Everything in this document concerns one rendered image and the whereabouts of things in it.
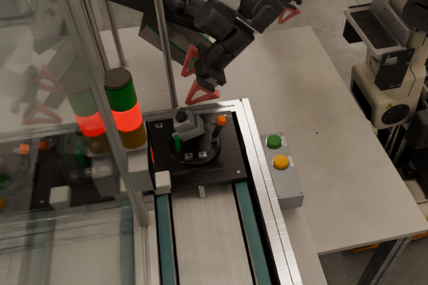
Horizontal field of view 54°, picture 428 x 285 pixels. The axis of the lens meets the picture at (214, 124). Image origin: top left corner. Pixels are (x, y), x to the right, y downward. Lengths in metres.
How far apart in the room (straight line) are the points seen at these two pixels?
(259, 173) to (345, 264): 1.06
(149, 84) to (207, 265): 0.72
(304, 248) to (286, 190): 0.15
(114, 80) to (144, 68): 0.88
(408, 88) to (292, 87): 0.39
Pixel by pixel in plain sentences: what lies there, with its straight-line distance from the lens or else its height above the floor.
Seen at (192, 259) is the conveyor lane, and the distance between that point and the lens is 1.04.
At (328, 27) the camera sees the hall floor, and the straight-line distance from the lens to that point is 3.26.
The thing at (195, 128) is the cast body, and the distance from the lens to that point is 1.06.
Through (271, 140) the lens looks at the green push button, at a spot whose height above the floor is 0.97.
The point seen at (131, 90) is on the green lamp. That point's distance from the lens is 0.70.
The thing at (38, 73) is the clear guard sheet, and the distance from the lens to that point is 0.43.
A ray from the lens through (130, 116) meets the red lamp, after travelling 0.73.
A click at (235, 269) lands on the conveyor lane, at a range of 1.03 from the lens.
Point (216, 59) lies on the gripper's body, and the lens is 0.91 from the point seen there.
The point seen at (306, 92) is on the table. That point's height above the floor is 0.86.
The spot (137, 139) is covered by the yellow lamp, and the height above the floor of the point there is 1.29.
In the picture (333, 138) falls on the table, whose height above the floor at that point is 0.86.
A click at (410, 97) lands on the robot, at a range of 1.62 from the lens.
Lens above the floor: 1.87
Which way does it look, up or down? 49 degrees down
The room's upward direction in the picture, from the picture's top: 4 degrees counter-clockwise
